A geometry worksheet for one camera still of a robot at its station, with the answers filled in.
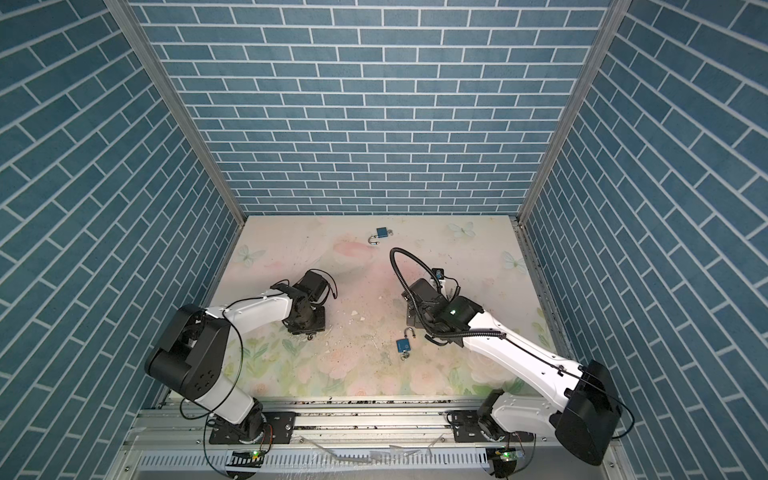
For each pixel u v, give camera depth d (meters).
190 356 0.45
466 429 0.74
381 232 1.16
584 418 0.38
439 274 0.70
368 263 1.07
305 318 0.76
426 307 0.58
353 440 0.74
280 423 0.75
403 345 0.87
